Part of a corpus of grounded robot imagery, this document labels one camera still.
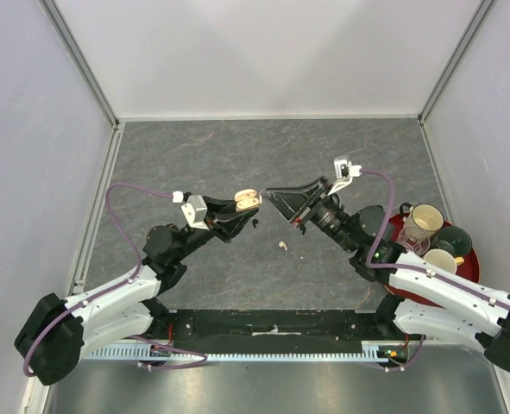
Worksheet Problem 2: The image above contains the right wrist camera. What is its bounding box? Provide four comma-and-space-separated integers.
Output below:
327, 156, 362, 196

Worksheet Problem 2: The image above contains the red round tray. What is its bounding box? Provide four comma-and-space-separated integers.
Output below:
385, 213, 481, 307

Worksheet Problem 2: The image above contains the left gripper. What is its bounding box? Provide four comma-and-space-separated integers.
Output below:
174, 195, 259, 261

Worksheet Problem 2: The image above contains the slotted cable duct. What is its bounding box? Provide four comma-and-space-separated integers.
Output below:
85, 342, 388, 363

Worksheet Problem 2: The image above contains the beige earbud charging case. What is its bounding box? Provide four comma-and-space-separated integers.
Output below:
234, 189, 260, 212

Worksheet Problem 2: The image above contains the cream cup with handle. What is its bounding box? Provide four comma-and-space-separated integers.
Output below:
423, 248, 465, 274

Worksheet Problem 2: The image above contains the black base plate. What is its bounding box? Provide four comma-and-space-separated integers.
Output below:
143, 310, 406, 354

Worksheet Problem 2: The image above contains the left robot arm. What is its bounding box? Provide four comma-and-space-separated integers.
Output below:
14, 189, 260, 386

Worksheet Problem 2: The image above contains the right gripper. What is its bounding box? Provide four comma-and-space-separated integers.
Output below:
261, 176, 358, 254

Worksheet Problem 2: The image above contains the cream mug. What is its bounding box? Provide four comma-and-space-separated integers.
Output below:
400, 203, 444, 241

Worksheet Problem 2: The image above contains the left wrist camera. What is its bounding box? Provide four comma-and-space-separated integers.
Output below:
181, 195, 209, 230

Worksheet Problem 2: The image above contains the dark green cup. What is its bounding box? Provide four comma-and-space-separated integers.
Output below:
431, 226, 472, 257

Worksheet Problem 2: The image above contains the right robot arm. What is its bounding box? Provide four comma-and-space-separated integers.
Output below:
261, 178, 510, 373

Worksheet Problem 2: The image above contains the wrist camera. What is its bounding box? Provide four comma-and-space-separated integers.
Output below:
327, 156, 362, 196
181, 195, 209, 230

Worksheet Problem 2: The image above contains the clear glass cup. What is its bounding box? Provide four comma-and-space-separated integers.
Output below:
395, 227, 431, 256

